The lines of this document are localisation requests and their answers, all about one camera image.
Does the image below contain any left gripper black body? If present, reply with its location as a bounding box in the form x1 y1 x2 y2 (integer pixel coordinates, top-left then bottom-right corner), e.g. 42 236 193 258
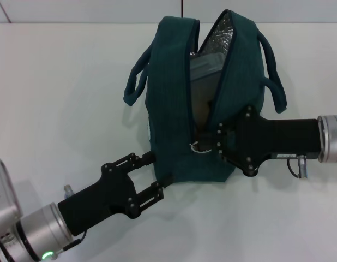
58 162 139 237

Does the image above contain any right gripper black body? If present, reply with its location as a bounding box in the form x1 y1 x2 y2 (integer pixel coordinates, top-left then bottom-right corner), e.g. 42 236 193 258
236 106 322 177

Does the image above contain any dark teal insulated bag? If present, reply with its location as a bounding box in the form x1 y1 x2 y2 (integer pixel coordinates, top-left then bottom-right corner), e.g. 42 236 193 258
123 9 288 184

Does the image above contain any clear blue-rimmed food container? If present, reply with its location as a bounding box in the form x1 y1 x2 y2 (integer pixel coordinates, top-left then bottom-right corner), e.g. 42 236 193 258
189 53 227 129

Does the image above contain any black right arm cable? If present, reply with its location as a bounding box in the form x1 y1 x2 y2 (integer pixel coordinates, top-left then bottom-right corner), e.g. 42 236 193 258
287 154 308 180

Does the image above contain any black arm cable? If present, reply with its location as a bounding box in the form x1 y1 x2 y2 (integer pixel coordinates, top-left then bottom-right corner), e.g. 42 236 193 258
287 154 308 180
62 231 87 253

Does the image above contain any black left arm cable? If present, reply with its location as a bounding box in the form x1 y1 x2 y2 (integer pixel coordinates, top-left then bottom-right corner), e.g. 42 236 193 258
62 231 87 253

